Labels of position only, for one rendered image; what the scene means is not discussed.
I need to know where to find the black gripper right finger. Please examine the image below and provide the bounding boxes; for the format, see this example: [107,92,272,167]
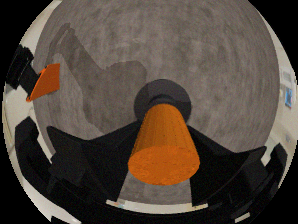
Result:
[186,125,267,206]

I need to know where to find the orange knob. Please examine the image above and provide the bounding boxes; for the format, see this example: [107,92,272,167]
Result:
[128,104,200,186]

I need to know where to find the black round pedestal with silver shaft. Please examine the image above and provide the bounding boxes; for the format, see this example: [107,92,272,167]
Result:
[134,80,192,124]

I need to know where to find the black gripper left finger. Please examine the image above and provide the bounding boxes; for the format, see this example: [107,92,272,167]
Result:
[47,120,144,202]

